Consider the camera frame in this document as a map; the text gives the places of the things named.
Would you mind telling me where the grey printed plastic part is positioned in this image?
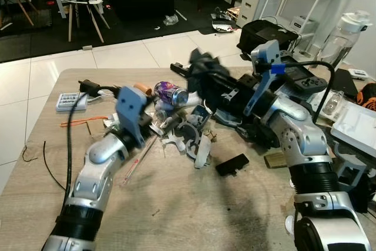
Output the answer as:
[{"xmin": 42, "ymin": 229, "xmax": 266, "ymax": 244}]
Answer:
[{"xmin": 174, "ymin": 105, "xmax": 213, "ymax": 170}]

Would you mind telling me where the white battery box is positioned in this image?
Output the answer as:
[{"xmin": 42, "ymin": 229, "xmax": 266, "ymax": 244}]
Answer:
[{"xmin": 56, "ymin": 92, "xmax": 89, "ymax": 112}]

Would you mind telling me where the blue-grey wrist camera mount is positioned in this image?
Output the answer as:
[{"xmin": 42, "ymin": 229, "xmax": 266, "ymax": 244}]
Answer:
[
  {"xmin": 243, "ymin": 39, "xmax": 287, "ymax": 118},
  {"xmin": 115, "ymin": 86, "xmax": 149, "ymax": 148}
]

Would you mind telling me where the black power plug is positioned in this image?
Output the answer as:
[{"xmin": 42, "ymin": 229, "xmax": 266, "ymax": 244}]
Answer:
[{"xmin": 79, "ymin": 79, "xmax": 100, "ymax": 96}]

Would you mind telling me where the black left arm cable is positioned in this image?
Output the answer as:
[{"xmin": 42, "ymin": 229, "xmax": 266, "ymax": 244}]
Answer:
[{"xmin": 62, "ymin": 86, "xmax": 121, "ymax": 196}]

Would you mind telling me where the thin black wire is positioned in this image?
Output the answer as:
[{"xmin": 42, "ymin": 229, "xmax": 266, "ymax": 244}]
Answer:
[{"xmin": 22, "ymin": 140, "xmax": 66, "ymax": 192}]

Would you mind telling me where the pair of sandals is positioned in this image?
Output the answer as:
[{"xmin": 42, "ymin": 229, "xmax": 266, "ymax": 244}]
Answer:
[{"xmin": 210, "ymin": 8, "xmax": 240, "ymax": 33}]

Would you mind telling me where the orange rubber strip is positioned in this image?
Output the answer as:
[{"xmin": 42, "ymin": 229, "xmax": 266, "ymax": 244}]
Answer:
[{"xmin": 61, "ymin": 115, "xmax": 110, "ymax": 128}]

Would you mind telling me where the thin red pen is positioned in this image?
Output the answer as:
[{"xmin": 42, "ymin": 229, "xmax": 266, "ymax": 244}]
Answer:
[{"xmin": 121, "ymin": 135, "xmax": 159, "ymax": 186}]

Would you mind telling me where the purple drink can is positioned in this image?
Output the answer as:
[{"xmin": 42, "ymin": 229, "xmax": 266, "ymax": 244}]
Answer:
[{"xmin": 153, "ymin": 81, "xmax": 189, "ymax": 106}]

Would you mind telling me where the crushed clear plastic bottle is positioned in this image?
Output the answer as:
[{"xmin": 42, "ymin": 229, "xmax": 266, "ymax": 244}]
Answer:
[{"xmin": 163, "ymin": 14, "xmax": 179, "ymax": 27}]

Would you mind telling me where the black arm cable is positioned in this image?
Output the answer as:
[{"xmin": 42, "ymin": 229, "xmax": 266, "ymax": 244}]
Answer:
[
  {"xmin": 273, "ymin": 60, "xmax": 335, "ymax": 125},
  {"xmin": 62, "ymin": 86, "xmax": 121, "ymax": 196}
]

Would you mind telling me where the small clear vial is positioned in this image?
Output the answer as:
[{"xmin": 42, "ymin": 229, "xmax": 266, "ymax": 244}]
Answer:
[{"xmin": 322, "ymin": 91, "xmax": 344, "ymax": 116}]

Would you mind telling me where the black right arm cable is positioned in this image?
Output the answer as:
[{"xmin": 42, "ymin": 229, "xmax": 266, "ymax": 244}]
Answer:
[{"xmin": 273, "ymin": 60, "xmax": 335, "ymax": 125}]

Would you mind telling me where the orange and black tool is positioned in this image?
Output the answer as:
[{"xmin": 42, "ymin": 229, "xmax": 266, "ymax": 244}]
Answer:
[{"xmin": 355, "ymin": 82, "xmax": 376, "ymax": 112}]

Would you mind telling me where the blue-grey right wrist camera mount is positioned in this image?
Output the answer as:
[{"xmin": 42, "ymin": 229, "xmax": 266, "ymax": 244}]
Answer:
[{"xmin": 243, "ymin": 39, "xmax": 287, "ymax": 118}]

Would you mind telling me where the clear bottle with white cap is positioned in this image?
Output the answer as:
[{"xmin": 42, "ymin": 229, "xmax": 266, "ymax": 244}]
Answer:
[{"xmin": 316, "ymin": 10, "xmax": 372, "ymax": 68}]

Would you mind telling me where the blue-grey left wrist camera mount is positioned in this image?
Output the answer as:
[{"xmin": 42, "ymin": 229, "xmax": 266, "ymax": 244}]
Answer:
[{"xmin": 115, "ymin": 86, "xmax": 149, "ymax": 148}]

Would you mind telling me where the grey printed bracket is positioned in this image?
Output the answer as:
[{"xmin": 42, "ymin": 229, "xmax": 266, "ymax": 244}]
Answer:
[{"xmin": 335, "ymin": 154, "xmax": 368, "ymax": 194}]

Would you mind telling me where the black floor mat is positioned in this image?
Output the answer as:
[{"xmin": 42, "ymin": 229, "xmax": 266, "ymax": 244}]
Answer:
[{"xmin": 0, "ymin": 0, "xmax": 236, "ymax": 63}]

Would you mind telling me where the black carry bag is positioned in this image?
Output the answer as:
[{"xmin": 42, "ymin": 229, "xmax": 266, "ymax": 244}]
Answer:
[{"xmin": 236, "ymin": 19, "xmax": 300, "ymax": 59}]

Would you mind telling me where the small black flat box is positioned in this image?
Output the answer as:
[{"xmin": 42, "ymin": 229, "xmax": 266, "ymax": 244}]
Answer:
[{"xmin": 215, "ymin": 153, "xmax": 250, "ymax": 177}]

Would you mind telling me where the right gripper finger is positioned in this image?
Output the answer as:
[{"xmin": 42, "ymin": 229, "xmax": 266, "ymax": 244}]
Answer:
[
  {"xmin": 187, "ymin": 57, "xmax": 212, "ymax": 90},
  {"xmin": 197, "ymin": 49, "xmax": 234, "ymax": 81}
]

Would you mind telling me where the white plastic tray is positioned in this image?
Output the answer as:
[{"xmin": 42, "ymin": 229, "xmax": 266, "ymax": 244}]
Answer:
[{"xmin": 330, "ymin": 109, "xmax": 376, "ymax": 159}]

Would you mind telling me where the black handheld controller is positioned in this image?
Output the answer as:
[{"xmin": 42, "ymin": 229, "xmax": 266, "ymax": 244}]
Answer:
[{"xmin": 281, "ymin": 63, "xmax": 325, "ymax": 94}]

